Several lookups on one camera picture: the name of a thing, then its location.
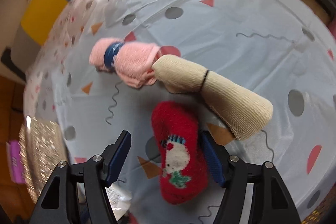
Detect red fuzzy sock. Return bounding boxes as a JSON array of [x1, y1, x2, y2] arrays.
[[151, 101, 209, 205]]

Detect cleaning wipes white pack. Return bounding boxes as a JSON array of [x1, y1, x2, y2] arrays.
[[105, 183, 133, 221]]

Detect beige cloth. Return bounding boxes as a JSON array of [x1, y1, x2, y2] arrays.
[[152, 55, 273, 140]]

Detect purple tissue box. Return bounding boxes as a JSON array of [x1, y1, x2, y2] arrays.
[[6, 140, 25, 184]]

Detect grey yellow blue chair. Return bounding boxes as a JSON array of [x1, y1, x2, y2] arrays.
[[4, 0, 70, 79]]

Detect pink towel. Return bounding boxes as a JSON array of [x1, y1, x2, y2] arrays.
[[89, 38, 160, 89]]

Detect patterned white tablecloth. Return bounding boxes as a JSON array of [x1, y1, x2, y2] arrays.
[[24, 0, 335, 223]]

